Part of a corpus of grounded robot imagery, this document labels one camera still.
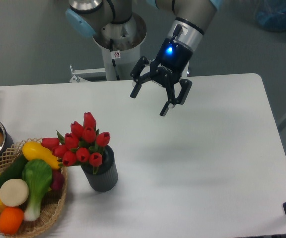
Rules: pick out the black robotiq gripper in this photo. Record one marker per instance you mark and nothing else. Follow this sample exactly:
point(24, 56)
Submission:
point(166, 70)

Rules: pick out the red tulip bouquet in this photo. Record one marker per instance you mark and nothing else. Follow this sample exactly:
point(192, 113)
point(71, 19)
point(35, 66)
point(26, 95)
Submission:
point(84, 145)

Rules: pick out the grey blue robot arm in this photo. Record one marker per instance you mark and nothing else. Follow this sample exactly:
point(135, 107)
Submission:
point(192, 18)

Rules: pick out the dark grey ribbed vase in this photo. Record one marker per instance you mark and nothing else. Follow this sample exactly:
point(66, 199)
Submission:
point(107, 176)

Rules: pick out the blue plastic bag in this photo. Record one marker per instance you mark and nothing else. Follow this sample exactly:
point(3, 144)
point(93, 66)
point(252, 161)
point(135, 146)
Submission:
point(271, 15)

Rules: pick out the purple red radish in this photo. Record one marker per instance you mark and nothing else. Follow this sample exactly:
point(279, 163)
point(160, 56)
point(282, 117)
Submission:
point(58, 180)

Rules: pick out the yellow squash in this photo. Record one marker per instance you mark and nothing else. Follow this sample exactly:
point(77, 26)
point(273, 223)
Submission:
point(34, 150)

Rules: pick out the green bok choy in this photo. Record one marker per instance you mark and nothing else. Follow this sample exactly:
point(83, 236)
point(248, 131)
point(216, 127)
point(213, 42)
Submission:
point(38, 176)

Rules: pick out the woven wicker basket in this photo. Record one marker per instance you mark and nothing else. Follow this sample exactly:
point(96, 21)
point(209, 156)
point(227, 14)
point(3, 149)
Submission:
point(52, 203)

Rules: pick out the dark green cucumber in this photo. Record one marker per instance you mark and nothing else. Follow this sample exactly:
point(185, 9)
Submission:
point(14, 170)

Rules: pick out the beige round bun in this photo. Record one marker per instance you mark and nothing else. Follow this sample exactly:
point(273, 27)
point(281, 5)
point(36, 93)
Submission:
point(14, 192)

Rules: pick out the orange fruit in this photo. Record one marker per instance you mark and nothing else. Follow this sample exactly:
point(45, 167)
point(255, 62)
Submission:
point(10, 220)

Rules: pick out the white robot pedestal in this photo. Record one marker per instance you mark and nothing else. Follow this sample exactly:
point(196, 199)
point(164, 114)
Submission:
point(120, 47)

